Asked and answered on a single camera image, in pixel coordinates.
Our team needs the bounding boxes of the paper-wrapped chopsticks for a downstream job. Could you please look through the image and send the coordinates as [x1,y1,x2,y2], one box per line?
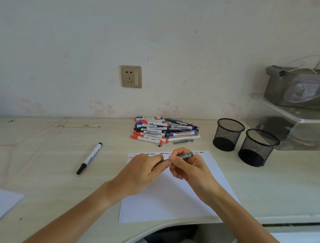
[52,124,100,128]

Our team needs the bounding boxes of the person's left hand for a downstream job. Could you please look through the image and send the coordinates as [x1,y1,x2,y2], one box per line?
[105,153,173,201]

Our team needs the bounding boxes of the light wooden table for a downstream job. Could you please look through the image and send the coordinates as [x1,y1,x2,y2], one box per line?
[0,117,320,243]

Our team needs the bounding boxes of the dark slim pen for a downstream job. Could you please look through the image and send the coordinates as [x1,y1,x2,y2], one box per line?
[153,152,194,169]

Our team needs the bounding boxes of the thin pink cord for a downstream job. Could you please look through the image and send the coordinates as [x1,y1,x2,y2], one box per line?
[0,116,70,181]

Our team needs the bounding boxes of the person's right forearm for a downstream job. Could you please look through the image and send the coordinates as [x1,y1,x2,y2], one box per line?
[200,186,280,243]

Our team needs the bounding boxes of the thin white cable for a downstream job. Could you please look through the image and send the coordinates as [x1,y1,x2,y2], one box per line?
[285,54,320,75]

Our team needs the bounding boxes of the black mesh cup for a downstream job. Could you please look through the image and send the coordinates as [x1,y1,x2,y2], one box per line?
[238,129,280,168]
[213,118,245,152]

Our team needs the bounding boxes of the pile of assorted pens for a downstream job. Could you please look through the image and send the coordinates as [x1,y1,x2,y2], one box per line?
[130,116,201,145]

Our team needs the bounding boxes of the clear acrylic rack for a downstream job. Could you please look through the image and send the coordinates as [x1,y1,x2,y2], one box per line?
[246,93,320,151]

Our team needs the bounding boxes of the gold wall socket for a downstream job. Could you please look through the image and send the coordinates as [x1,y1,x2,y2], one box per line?
[121,65,142,88]

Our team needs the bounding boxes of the white paper sheet with squiggles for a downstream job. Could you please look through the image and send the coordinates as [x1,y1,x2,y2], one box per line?
[118,150,240,224]

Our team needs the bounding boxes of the person's left forearm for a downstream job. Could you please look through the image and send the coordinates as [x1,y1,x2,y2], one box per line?
[22,181,120,243]

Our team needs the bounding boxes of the person's right hand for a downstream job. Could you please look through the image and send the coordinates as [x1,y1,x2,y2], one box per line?
[169,147,220,201]

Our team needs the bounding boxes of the black cap whiteboard marker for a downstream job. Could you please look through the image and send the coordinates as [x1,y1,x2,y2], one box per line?
[76,142,103,175]

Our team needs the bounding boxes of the blank white paper sheet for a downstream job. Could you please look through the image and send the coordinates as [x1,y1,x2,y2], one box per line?
[0,189,25,220]

